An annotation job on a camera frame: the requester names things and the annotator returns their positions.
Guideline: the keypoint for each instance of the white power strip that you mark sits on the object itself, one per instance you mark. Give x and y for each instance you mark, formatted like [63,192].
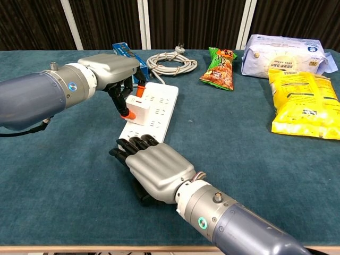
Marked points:
[162,111]

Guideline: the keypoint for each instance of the long blue box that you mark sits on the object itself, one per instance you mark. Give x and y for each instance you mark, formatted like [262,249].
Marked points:
[123,50]

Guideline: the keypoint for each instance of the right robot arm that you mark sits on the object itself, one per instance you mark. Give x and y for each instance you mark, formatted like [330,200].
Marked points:
[247,228]

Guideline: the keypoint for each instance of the yellow snack bag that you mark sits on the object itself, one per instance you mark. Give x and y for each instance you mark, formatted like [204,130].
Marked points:
[302,106]

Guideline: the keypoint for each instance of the white charger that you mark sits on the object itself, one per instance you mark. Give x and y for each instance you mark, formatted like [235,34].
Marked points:
[139,111]

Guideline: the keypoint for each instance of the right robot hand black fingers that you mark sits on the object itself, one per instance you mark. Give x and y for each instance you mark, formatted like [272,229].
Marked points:
[159,170]

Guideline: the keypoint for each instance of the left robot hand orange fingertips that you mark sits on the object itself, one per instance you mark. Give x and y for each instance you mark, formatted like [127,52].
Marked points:
[111,69]

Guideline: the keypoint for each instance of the dark slatted partition panel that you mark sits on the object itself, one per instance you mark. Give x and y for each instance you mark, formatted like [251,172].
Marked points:
[297,18]
[194,24]
[106,21]
[29,24]

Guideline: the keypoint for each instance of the green orange snack bag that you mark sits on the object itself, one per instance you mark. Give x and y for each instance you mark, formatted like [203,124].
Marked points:
[219,71]

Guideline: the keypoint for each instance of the white tissue pack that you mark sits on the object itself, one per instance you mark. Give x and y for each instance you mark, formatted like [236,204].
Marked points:
[279,53]

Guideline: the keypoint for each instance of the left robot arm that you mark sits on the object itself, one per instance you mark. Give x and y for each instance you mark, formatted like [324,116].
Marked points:
[32,95]

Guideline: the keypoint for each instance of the light blue plastic pack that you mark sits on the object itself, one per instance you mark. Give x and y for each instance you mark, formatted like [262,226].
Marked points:
[329,63]

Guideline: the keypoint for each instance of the teal table mat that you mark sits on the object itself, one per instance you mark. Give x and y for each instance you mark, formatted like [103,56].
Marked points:
[66,172]

